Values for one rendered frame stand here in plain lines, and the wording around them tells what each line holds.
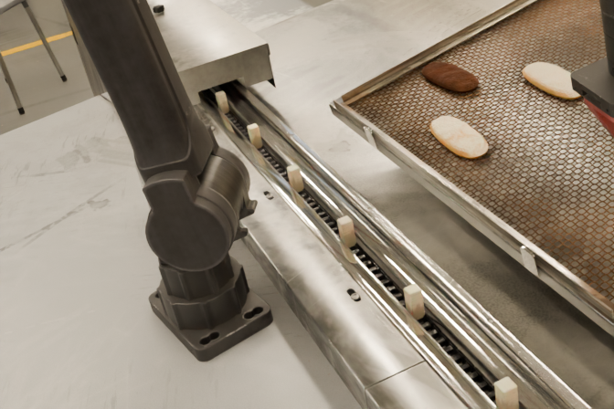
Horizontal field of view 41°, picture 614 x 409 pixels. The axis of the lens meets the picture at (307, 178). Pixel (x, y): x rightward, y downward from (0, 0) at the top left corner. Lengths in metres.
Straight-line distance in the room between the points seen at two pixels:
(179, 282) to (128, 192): 0.35
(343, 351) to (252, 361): 0.11
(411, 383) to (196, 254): 0.22
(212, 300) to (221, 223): 0.10
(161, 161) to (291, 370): 0.22
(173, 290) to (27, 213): 0.39
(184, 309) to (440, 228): 0.29
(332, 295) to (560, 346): 0.21
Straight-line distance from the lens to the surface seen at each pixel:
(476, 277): 0.83
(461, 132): 0.90
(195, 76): 1.19
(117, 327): 0.87
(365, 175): 1.01
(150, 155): 0.71
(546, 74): 0.96
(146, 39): 0.68
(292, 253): 0.83
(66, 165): 1.24
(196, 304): 0.79
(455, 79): 0.99
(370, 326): 0.72
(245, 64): 1.21
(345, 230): 0.84
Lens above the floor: 1.33
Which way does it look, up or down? 30 degrees down
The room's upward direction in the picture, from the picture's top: 12 degrees counter-clockwise
